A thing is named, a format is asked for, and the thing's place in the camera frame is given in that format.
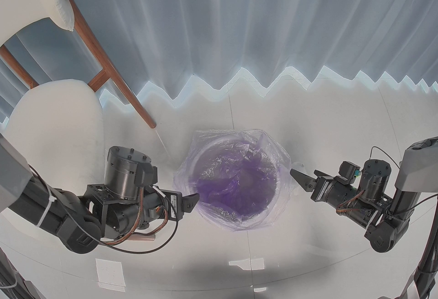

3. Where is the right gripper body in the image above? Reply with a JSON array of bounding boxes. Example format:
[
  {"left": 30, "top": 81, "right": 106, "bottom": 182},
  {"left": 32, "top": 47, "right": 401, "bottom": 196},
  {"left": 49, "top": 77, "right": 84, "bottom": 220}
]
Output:
[{"left": 310, "top": 170, "right": 364, "bottom": 213}]

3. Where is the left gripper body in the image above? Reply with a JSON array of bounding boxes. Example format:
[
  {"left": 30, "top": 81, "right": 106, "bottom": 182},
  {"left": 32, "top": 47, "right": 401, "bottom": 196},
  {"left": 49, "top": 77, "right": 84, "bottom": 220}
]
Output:
[{"left": 140, "top": 188, "right": 184, "bottom": 227}]

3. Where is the white plastic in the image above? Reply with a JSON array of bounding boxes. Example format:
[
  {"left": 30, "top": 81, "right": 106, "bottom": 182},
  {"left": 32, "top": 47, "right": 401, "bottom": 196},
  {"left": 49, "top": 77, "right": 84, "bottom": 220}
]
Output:
[{"left": 290, "top": 161, "right": 307, "bottom": 194}]

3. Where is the purple plastic bag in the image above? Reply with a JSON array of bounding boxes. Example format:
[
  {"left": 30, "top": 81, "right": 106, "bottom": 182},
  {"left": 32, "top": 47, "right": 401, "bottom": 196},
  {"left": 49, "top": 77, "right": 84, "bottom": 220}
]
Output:
[{"left": 173, "top": 127, "right": 295, "bottom": 232}]

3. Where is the white trash bin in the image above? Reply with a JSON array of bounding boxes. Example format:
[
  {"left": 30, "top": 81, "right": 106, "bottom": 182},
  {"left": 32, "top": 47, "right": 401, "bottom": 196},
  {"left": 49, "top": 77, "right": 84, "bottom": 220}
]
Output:
[{"left": 193, "top": 133, "right": 287, "bottom": 224}]

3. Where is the white cushioned wooden chair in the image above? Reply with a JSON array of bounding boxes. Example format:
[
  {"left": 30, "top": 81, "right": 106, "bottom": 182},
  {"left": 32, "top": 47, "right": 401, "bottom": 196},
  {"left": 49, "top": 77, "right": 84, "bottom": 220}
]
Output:
[{"left": 0, "top": 0, "right": 157, "bottom": 243}]

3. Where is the white curtain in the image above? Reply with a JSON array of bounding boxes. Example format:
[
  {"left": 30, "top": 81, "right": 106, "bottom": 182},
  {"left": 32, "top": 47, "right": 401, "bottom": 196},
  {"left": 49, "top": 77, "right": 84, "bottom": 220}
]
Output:
[{"left": 0, "top": 0, "right": 438, "bottom": 120}]

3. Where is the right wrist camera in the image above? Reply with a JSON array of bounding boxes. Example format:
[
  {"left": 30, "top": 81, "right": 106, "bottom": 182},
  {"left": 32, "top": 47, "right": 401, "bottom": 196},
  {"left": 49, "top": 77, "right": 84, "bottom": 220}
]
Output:
[{"left": 338, "top": 161, "right": 361, "bottom": 185}]

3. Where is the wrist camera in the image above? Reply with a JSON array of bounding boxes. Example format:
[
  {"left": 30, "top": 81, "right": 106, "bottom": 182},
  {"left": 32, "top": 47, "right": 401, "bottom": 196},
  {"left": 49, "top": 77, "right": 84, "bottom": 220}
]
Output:
[
  {"left": 338, "top": 161, "right": 361, "bottom": 185},
  {"left": 135, "top": 162, "right": 159, "bottom": 188}
]

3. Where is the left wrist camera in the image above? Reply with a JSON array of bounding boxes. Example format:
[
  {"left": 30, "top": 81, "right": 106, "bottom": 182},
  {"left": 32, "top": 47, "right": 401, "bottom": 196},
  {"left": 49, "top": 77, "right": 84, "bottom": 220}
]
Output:
[{"left": 135, "top": 162, "right": 159, "bottom": 188}]

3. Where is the black cable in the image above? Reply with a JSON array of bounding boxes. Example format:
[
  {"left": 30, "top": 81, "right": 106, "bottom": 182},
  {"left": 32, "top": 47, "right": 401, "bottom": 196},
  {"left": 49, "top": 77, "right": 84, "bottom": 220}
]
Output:
[
  {"left": 97, "top": 212, "right": 178, "bottom": 254},
  {"left": 370, "top": 145, "right": 438, "bottom": 223}
]

